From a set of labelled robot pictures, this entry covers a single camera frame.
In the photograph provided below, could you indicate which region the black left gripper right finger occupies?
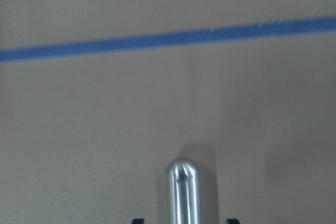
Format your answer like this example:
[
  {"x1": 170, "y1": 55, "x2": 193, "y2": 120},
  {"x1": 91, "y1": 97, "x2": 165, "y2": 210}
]
[{"x1": 226, "y1": 219, "x2": 240, "y2": 224}]

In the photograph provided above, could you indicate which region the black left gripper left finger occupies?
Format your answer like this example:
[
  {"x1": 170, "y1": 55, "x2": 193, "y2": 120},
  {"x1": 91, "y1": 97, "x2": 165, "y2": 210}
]
[{"x1": 131, "y1": 218, "x2": 144, "y2": 224}]

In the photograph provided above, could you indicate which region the steel muddler with black cap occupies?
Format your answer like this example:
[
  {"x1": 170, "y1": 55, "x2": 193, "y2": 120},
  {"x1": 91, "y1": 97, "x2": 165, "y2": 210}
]
[{"x1": 167, "y1": 158, "x2": 201, "y2": 224}]

